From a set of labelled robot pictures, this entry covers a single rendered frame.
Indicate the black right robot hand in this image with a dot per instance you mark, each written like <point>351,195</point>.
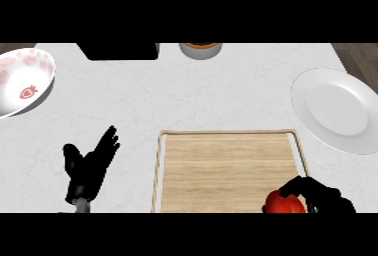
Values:
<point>319,195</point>

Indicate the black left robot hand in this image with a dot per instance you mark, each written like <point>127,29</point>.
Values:
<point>87,168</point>

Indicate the red tomato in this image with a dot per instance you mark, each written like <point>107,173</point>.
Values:
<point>283,204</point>

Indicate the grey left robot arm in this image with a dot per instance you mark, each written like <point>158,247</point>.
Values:
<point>82,206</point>

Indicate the wooden tray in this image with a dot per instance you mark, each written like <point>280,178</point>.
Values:
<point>227,171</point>

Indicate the white plate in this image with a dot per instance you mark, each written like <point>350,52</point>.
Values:
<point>339,110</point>

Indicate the white bowl with red print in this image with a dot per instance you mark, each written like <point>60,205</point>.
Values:
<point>22,81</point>

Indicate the black appliance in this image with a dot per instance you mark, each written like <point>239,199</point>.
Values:
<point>119,51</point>

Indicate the grey cup with orange rim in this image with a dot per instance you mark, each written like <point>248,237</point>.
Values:
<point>199,50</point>

